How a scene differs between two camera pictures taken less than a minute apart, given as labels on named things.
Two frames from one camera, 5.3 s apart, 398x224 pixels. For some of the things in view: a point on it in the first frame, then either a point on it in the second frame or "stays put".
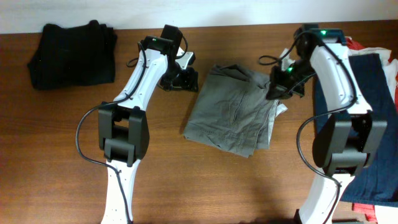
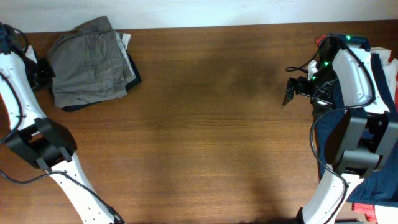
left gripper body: [176, 73] -> [42, 74]
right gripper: [278, 77] -> [325, 101]
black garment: [80, 55] -> [136, 82]
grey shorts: [230, 111] -> [90, 62]
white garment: [390, 66] stays put
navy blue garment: [377, 183] stays put
